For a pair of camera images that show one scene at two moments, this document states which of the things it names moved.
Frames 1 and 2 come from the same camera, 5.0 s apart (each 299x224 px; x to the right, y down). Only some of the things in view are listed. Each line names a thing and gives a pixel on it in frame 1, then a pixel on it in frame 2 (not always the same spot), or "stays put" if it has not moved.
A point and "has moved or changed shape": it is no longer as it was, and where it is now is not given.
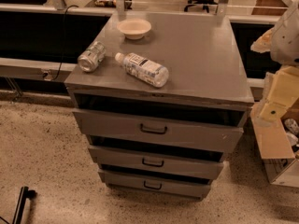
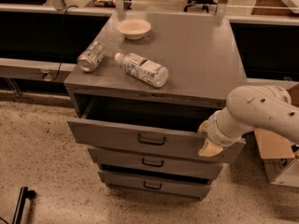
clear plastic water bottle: (151, 72) stays put
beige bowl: (134, 28) stays put
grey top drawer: (202, 127) has moved or changed shape
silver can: (91, 58) stays put
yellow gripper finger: (263, 43) -> (222, 131)
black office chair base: (205, 1) stays put
